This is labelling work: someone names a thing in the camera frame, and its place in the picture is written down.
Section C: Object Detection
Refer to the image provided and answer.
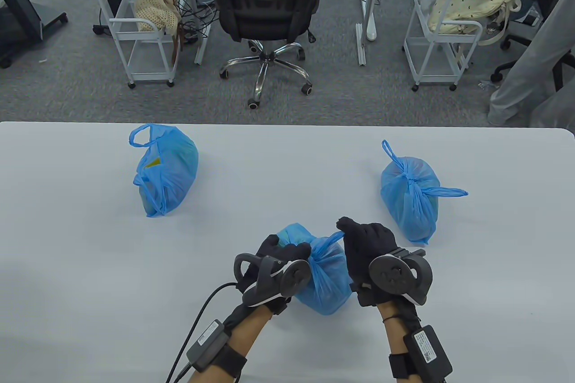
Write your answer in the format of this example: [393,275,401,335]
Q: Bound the person's right hand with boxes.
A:
[336,216,420,308]

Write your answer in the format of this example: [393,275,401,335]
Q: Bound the person's left hand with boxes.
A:
[236,234,312,315]

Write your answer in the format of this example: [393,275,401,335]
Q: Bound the blue plastic bag yellow contents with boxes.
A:
[129,123,199,218]

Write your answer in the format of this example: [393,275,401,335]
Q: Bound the person's left forearm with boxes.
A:
[186,307,272,383]

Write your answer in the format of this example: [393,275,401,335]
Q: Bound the person's right forearm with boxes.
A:
[375,302,423,383]

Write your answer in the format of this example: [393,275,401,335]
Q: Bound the cream patterned bag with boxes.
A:
[427,0,522,46]

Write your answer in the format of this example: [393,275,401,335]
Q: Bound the beige knit bag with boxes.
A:
[136,0,182,38]

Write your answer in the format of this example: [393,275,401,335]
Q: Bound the grey left hand controller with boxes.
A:
[234,253,311,308]

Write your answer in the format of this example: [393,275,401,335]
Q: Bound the grey hand controller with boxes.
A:
[368,248,434,306]
[234,253,311,308]

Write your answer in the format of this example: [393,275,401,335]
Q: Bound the grey right hand controller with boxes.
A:
[368,248,434,306]

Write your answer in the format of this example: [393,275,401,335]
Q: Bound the white rolling cart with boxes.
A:
[403,0,483,92]
[93,0,181,89]

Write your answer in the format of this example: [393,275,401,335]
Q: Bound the black mesh office chair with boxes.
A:
[208,0,326,110]

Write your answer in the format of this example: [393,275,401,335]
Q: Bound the black rolling stand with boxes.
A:
[0,0,69,69]

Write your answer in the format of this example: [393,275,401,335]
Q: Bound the black cable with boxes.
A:
[165,282,239,383]

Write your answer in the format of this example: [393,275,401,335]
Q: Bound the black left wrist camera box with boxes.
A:
[186,319,227,372]

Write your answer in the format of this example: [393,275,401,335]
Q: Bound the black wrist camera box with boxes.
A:
[403,325,453,381]
[186,319,227,372]

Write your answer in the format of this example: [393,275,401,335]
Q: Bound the black left wrist strap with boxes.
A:
[216,343,248,377]

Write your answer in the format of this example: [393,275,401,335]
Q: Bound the black wrist strap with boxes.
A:
[389,353,411,379]
[216,343,248,377]

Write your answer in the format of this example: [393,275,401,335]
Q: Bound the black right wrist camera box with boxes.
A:
[403,325,453,381]

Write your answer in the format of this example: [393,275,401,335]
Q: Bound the black right wrist strap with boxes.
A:
[389,353,411,379]

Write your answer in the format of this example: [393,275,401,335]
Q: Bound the tangle of black cables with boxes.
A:
[173,0,221,47]

